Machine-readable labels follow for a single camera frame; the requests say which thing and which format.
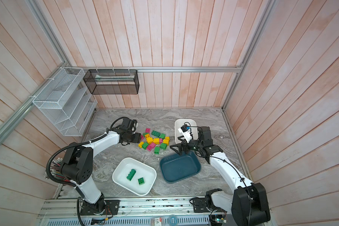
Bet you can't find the teal rectangular bin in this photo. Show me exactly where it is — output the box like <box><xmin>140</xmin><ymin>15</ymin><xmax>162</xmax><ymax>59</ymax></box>
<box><xmin>159</xmin><ymin>151</ymin><xmax>202</xmax><ymax>184</ymax></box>

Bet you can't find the white rectangular bin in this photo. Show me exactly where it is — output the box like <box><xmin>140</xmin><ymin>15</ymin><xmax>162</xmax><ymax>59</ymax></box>
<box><xmin>112</xmin><ymin>157</ymin><xmax>157</xmax><ymax>196</ymax></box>
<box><xmin>175</xmin><ymin>119</ymin><xmax>198</xmax><ymax>144</ymax></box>

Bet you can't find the green square lego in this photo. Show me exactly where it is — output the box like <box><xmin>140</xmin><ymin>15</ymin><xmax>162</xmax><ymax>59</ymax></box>
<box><xmin>138</xmin><ymin>178</ymin><xmax>145</xmax><ymax>185</ymax></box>

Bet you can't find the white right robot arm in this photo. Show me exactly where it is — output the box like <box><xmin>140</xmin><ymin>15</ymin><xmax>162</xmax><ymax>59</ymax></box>
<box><xmin>170</xmin><ymin>123</ymin><xmax>271</xmax><ymax>226</ymax></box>

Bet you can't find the black mesh wall basket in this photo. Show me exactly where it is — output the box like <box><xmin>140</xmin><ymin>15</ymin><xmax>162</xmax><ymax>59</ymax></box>
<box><xmin>83</xmin><ymin>69</ymin><xmax>140</xmax><ymax>95</ymax></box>

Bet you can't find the long green lego brick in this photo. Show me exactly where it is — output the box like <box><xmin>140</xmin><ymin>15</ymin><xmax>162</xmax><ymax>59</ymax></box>
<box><xmin>126</xmin><ymin>169</ymin><xmax>136</xmax><ymax>181</ymax></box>

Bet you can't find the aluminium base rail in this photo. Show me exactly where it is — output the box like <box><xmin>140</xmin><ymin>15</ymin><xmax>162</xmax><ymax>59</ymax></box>
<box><xmin>36</xmin><ymin>196</ymin><xmax>272</xmax><ymax>226</ymax></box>

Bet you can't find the white rectangular bin far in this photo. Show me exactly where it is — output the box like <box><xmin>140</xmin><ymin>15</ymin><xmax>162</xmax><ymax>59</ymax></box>
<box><xmin>175</xmin><ymin>119</ymin><xmax>198</xmax><ymax>144</ymax></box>

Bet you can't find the dark green 2x4 lego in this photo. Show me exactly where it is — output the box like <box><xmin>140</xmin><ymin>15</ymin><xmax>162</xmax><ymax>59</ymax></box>
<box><xmin>151</xmin><ymin>131</ymin><xmax>161</xmax><ymax>137</ymax></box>

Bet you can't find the white rectangular bin near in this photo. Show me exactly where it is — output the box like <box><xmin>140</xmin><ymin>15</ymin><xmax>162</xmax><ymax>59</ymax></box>
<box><xmin>112</xmin><ymin>157</ymin><xmax>157</xmax><ymax>196</ymax></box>

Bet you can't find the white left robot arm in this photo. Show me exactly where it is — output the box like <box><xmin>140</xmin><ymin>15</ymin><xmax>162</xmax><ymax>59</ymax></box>
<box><xmin>46</xmin><ymin>117</ymin><xmax>141</xmax><ymax>204</ymax></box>

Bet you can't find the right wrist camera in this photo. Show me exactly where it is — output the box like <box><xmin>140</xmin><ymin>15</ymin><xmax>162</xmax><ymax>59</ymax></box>
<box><xmin>179</xmin><ymin>123</ymin><xmax>193</xmax><ymax>140</ymax></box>

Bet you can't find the white wire mesh shelf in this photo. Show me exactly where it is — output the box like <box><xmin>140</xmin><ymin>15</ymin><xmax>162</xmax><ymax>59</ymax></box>
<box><xmin>33</xmin><ymin>67</ymin><xmax>98</xmax><ymax>137</ymax></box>

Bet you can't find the red cup of pencils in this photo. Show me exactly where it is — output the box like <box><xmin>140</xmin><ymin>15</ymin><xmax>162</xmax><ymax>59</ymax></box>
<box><xmin>50</xmin><ymin>157</ymin><xmax>70</xmax><ymax>183</ymax></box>

